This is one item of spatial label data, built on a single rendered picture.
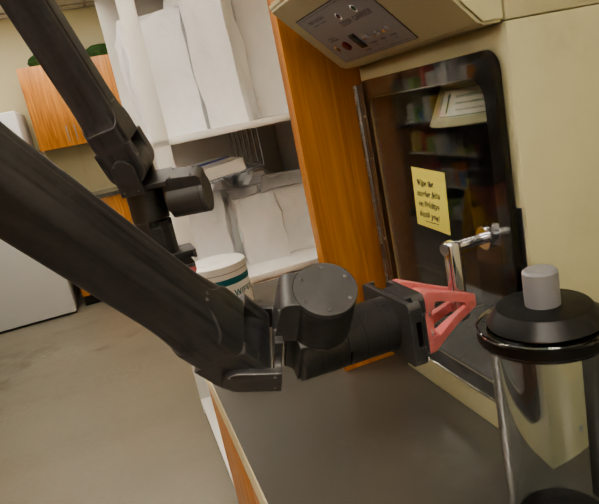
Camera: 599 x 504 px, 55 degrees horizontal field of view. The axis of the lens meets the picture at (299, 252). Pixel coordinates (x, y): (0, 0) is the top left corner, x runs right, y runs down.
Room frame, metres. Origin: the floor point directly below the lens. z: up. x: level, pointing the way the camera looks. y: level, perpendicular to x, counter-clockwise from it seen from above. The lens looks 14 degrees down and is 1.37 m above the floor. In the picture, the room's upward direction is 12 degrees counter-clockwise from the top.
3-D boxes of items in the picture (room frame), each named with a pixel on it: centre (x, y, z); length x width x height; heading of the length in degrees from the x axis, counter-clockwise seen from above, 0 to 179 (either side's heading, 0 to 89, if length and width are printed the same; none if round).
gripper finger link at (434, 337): (0.57, -0.12, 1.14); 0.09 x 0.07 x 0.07; 107
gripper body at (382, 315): (0.55, -0.06, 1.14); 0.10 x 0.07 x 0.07; 17
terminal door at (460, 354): (0.70, -0.17, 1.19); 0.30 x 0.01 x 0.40; 16
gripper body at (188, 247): (0.89, 0.21, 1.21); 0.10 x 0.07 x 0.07; 106
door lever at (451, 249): (0.58, -0.17, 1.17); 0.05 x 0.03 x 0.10; 106
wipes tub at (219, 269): (1.21, 0.18, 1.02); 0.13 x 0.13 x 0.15
